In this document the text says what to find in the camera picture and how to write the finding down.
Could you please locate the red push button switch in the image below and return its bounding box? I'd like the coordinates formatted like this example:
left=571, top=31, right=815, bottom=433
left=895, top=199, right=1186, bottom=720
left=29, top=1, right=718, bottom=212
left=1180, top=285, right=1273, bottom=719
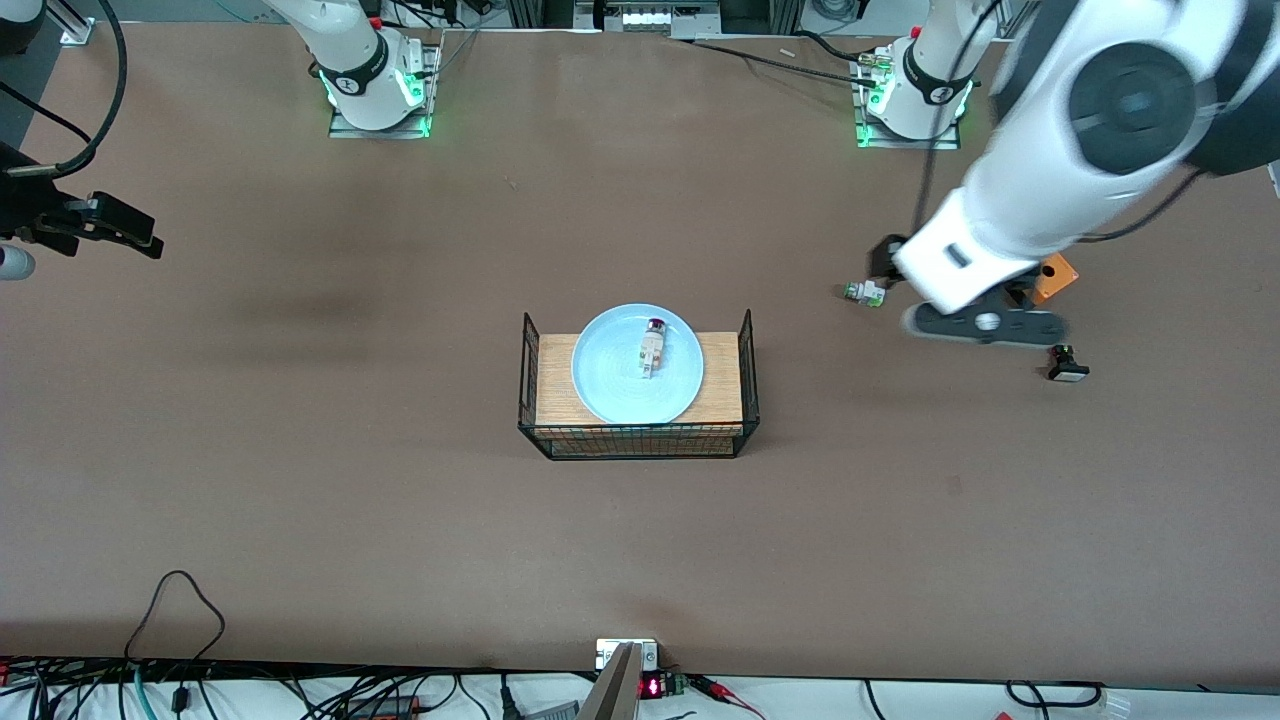
left=638, top=317, right=671, bottom=381

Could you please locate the light blue round plate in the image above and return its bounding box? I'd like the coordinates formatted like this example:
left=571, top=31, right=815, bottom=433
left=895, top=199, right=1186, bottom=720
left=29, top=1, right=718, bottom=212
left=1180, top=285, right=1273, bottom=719
left=571, top=303, right=705, bottom=426

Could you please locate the orange box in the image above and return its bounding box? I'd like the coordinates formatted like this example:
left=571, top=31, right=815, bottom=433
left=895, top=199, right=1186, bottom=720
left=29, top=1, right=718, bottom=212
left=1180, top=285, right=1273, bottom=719
left=1030, top=253, right=1080, bottom=306

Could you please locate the red clip lead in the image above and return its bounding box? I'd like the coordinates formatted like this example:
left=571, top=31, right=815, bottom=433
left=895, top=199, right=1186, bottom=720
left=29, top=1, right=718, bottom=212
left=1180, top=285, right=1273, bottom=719
left=688, top=675, right=769, bottom=720

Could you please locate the small white box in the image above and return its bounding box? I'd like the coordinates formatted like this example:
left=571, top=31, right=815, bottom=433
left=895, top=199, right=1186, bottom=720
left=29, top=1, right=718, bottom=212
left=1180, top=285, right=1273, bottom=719
left=596, top=638, right=659, bottom=673

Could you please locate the black power adapter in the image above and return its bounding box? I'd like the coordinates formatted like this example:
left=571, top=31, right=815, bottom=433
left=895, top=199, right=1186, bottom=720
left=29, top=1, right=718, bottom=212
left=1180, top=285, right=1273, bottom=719
left=345, top=693, right=421, bottom=719

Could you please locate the black push button switch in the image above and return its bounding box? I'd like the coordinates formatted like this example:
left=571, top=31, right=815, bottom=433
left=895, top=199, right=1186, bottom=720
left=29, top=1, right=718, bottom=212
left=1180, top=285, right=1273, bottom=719
left=1046, top=343, right=1091, bottom=384

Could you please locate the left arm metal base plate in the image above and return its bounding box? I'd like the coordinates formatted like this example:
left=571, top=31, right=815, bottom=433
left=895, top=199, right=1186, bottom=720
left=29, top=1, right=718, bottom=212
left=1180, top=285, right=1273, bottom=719
left=852, top=45, right=963, bottom=151

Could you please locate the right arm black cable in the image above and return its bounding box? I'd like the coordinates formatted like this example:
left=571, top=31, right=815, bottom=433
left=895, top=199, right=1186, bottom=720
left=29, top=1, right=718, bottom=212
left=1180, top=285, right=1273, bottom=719
left=0, top=0, right=129, bottom=181

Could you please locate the long black table cable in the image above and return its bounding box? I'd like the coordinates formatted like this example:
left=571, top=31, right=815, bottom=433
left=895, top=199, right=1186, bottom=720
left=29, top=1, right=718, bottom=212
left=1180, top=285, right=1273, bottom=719
left=672, top=30, right=886, bottom=89

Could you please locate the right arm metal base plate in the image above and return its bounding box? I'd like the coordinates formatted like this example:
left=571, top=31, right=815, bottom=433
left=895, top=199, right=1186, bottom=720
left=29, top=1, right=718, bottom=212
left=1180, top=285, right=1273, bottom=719
left=328, top=38, right=442, bottom=141

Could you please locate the thin black looped cable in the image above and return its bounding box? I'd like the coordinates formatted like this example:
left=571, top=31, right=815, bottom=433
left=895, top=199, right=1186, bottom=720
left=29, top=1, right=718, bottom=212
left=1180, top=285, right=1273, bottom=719
left=123, top=570, right=227, bottom=663

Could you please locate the black coiled cable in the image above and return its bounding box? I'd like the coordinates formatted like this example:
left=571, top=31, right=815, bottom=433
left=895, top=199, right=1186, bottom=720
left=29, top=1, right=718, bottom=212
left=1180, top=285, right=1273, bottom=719
left=1003, top=680, right=1106, bottom=709

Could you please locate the grey camera mount bar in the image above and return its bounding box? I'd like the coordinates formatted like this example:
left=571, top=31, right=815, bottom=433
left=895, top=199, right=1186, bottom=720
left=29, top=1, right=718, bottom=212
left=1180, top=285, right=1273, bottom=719
left=578, top=641, right=643, bottom=720

